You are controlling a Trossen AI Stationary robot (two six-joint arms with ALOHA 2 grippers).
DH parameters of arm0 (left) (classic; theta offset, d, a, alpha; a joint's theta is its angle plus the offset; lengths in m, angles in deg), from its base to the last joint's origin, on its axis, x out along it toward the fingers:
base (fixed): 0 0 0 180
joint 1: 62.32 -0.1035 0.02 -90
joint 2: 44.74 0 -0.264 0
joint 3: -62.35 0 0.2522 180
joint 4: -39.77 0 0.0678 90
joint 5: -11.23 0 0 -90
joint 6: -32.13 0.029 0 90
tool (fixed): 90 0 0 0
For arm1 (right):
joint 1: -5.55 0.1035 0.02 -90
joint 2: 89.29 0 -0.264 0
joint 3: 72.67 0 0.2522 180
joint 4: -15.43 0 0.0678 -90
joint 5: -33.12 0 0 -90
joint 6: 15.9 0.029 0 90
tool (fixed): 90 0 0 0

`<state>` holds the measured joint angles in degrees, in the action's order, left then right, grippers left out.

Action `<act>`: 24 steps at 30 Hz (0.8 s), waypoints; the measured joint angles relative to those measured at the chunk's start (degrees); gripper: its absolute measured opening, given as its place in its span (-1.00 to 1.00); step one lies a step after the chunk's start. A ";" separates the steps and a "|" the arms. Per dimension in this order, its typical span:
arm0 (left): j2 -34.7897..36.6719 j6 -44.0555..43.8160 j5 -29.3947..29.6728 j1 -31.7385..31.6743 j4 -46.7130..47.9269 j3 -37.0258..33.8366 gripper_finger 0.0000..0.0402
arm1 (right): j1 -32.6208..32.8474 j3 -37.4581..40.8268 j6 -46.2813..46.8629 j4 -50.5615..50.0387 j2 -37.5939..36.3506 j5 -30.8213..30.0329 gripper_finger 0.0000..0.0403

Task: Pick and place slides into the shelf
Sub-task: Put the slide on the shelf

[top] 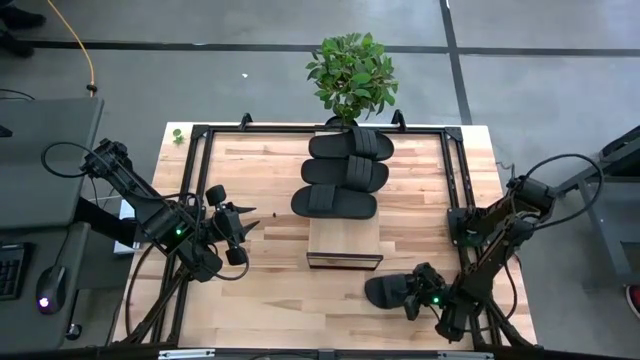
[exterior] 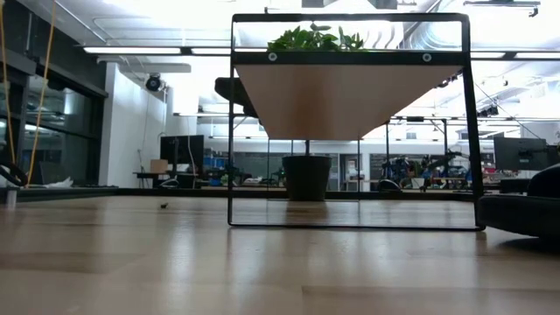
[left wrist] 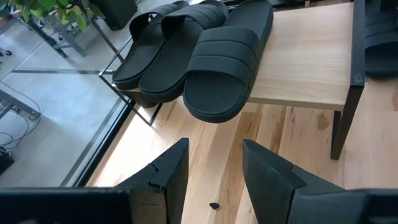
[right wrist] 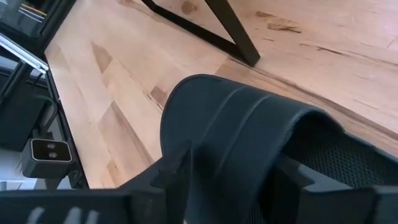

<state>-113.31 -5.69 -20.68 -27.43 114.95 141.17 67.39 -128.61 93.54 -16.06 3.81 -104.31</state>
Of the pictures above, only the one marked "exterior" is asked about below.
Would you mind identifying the black-framed wooden shelf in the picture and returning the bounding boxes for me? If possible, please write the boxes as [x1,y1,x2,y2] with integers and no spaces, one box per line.
[227,11,487,232]

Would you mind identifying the black plant pot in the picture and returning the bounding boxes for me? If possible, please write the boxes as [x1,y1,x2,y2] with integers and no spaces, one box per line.
[281,155,333,202]

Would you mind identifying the black computer monitor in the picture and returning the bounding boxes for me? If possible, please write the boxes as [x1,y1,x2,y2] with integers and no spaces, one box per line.
[493,136,549,172]
[159,134,206,166]

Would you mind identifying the black office desk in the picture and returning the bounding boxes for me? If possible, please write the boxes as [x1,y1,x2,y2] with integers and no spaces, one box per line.
[133,171,200,190]

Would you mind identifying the black chair back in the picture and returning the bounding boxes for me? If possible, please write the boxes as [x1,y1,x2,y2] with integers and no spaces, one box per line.
[377,178,403,193]

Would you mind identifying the green leafy plant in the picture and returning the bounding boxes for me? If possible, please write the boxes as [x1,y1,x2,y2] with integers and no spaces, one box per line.
[266,22,366,157]

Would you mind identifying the long fluorescent light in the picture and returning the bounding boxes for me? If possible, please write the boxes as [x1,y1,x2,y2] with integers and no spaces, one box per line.
[81,45,183,56]

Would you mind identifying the black track spotlights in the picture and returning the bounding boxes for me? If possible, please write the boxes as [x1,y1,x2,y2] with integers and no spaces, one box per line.
[475,103,501,119]

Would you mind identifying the white crumpled cloth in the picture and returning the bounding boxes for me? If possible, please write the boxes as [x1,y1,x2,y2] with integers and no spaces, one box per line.
[42,176,74,190]

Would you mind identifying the black dome security camera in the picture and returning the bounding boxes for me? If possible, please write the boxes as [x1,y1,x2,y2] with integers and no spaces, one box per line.
[144,73,162,93]

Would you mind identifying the yellow hanging cable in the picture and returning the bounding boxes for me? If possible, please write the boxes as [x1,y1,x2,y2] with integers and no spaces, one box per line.
[25,0,58,187]

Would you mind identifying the black looped cable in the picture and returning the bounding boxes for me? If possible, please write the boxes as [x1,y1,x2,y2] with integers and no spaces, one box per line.
[0,160,28,188]

